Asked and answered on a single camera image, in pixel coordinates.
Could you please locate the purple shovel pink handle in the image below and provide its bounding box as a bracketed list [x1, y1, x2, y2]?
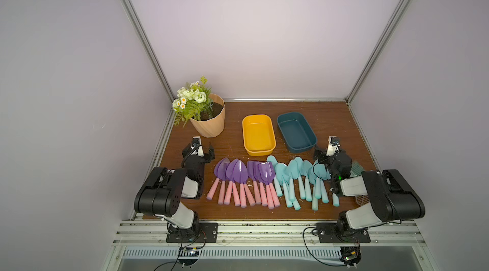
[254, 161, 270, 207]
[233, 159, 248, 208]
[218, 161, 233, 205]
[206, 157, 230, 201]
[260, 162, 280, 209]
[247, 160, 262, 205]

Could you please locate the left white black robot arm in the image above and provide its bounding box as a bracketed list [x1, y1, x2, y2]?
[134, 136, 215, 235]

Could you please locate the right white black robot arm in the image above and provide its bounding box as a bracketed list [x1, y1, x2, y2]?
[312, 136, 426, 237]

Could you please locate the dark teal storage box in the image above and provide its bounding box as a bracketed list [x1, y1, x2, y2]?
[277, 112, 317, 154]

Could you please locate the yellow storage box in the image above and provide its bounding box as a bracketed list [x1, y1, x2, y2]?
[242, 114, 276, 156]

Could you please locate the terracotta flower pot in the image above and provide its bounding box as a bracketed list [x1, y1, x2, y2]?
[190, 93, 225, 138]

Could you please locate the brown slotted scoop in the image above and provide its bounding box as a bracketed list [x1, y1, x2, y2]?
[355, 195, 370, 206]

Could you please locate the white flowers green plant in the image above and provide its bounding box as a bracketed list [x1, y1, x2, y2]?
[172, 76, 215, 125]

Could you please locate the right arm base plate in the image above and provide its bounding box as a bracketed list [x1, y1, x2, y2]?
[313, 223, 371, 244]

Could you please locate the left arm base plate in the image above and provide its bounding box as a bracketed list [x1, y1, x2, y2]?
[166, 222, 219, 244]

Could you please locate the aluminium front rail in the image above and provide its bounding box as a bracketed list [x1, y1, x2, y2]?
[112, 220, 427, 247]

